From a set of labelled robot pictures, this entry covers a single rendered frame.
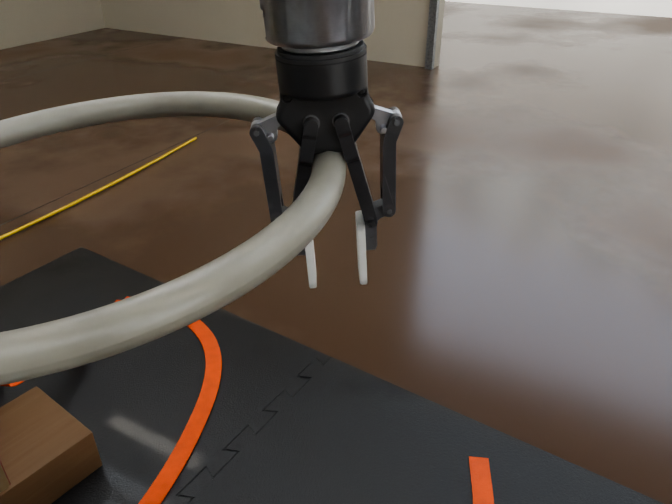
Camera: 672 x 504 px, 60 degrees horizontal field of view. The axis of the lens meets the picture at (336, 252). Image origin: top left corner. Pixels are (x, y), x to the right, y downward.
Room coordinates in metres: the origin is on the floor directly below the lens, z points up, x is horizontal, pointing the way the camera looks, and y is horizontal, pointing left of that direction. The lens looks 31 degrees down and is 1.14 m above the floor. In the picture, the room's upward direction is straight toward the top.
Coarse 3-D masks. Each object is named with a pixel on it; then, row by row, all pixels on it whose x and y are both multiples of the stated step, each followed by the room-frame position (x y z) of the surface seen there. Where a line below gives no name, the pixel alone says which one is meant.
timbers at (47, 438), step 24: (0, 408) 0.97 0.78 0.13; (24, 408) 0.97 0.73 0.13; (48, 408) 0.97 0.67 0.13; (0, 432) 0.89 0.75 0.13; (24, 432) 0.89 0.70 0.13; (48, 432) 0.89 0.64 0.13; (72, 432) 0.89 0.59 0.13; (0, 456) 0.83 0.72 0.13; (24, 456) 0.83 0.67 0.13; (48, 456) 0.83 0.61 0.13; (72, 456) 0.85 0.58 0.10; (96, 456) 0.89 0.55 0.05; (24, 480) 0.77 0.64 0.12; (48, 480) 0.80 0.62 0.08; (72, 480) 0.84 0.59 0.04
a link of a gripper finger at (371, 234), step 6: (378, 204) 0.49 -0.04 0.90; (378, 210) 0.49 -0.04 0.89; (378, 216) 0.49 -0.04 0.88; (384, 216) 0.49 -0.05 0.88; (366, 228) 0.49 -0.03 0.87; (372, 228) 0.49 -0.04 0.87; (366, 234) 0.49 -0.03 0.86; (372, 234) 0.49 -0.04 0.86; (366, 240) 0.49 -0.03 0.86; (372, 240) 0.49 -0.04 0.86; (366, 246) 0.49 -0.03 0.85; (372, 246) 0.49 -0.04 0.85
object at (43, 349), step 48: (144, 96) 0.70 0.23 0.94; (192, 96) 0.69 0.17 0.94; (240, 96) 0.67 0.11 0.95; (0, 144) 0.63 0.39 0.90; (336, 192) 0.42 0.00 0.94; (288, 240) 0.35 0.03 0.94; (192, 288) 0.29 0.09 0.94; (240, 288) 0.31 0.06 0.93; (0, 336) 0.25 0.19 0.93; (48, 336) 0.25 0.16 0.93; (96, 336) 0.26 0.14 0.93; (144, 336) 0.27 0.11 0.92; (0, 384) 0.24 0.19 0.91
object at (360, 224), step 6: (360, 210) 0.51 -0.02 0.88; (360, 216) 0.50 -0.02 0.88; (360, 222) 0.48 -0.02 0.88; (360, 228) 0.48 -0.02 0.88; (360, 234) 0.48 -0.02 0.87; (360, 240) 0.48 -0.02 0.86; (360, 246) 0.48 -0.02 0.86; (360, 252) 0.48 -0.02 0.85; (360, 258) 0.48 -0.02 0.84; (360, 264) 0.48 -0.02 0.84; (366, 264) 0.48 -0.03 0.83; (360, 270) 0.48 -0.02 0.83; (366, 270) 0.48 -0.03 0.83; (360, 276) 0.48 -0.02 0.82; (366, 276) 0.48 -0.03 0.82; (360, 282) 0.48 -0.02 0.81; (366, 282) 0.48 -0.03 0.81
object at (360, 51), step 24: (360, 48) 0.47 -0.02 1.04; (288, 72) 0.46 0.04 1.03; (312, 72) 0.45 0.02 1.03; (336, 72) 0.45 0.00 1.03; (360, 72) 0.47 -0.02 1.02; (288, 96) 0.47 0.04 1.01; (312, 96) 0.45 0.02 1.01; (336, 96) 0.45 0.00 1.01; (360, 96) 0.48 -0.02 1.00; (288, 120) 0.48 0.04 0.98; (360, 120) 0.48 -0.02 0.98; (336, 144) 0.48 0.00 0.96
